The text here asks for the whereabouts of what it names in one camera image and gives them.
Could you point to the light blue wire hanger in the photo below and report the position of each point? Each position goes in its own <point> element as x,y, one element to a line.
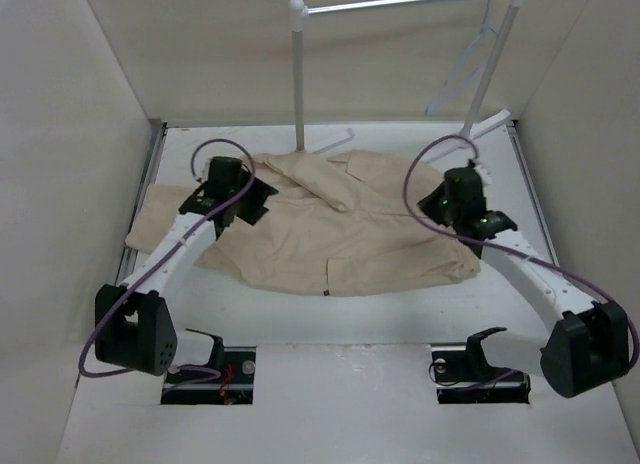
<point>461,75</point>

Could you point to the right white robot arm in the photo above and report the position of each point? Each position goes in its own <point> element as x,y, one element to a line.
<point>589,342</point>

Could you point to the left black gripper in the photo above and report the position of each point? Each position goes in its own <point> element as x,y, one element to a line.
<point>261,196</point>

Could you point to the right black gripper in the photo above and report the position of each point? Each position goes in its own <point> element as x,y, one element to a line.
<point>428,204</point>

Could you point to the white clothes rack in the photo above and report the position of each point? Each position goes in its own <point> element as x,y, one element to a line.
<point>300,12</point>

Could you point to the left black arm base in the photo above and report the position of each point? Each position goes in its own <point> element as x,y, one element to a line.
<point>229,380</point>

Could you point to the beige trousers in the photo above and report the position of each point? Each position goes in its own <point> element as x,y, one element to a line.
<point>338,226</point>

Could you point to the left aluminium table rail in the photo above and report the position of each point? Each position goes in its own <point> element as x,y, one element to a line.
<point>128,256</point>

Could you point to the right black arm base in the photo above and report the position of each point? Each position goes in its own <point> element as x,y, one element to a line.
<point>463,377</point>

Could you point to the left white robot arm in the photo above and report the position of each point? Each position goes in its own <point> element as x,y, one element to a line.
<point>134,330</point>

